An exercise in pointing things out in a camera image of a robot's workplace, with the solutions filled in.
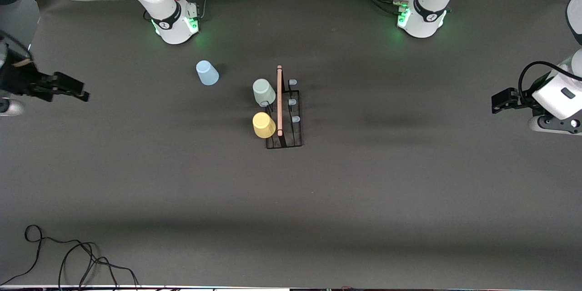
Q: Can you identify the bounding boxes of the pale green cup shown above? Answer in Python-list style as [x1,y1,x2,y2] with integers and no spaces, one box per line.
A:
[252,78,277,106]

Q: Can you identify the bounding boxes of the yellow cup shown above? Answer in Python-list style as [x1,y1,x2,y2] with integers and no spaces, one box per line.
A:
[252,111,277,140]

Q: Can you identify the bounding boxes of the black wire cup holder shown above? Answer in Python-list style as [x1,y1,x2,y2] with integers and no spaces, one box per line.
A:
[264,65,304,150]

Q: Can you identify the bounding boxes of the light blue cup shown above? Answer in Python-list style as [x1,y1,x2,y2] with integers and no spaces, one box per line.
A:
[196,60,220,86]

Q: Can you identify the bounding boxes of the dark grey table mat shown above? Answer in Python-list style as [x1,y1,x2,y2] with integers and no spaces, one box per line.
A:
[0,0,582,288]

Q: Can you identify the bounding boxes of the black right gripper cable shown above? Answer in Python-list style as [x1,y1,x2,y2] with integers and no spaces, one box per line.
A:
[0,30,35,67]

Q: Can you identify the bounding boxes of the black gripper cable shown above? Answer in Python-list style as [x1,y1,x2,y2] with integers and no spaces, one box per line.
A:
[0,30,35,67]
[518,60,582,100]

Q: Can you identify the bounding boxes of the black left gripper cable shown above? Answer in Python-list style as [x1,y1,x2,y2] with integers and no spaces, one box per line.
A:
[518,60,582,100]

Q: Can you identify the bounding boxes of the black loose cable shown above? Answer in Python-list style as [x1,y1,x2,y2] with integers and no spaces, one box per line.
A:
[0,224,140,291]

